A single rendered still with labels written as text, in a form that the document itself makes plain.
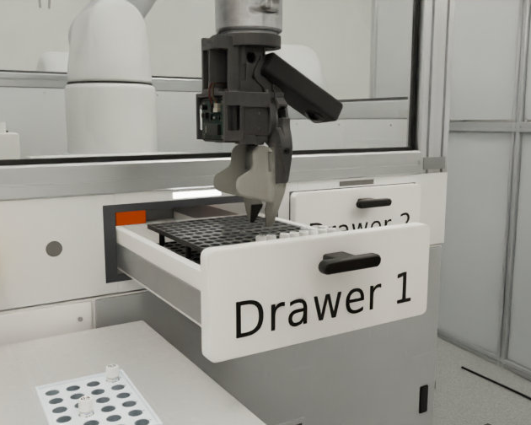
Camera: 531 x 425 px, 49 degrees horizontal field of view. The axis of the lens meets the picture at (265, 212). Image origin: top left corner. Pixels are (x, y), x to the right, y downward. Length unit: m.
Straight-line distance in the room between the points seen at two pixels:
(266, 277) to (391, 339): 0.66
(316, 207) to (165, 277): 0.38
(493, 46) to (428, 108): 1.56
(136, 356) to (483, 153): 2.18
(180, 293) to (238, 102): 0.22
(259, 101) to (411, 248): 0.24
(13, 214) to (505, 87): 2.18
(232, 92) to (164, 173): 0.29
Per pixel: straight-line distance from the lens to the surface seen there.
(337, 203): 1.03
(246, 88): 0.66
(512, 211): 2.62
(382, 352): 1.21
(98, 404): 0.58
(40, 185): 0.83
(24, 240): 0.84
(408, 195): 1.14
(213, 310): 0.56
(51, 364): 0.77
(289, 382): 1.09
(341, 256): 0.60
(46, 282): 0.86
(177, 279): 0.67
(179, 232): 0.80
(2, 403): 0.69
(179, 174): 0.90
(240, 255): 0.56
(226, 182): 0.70
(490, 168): 2.71
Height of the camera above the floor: 1.05
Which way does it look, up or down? 9 degrees down
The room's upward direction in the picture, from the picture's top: straight up
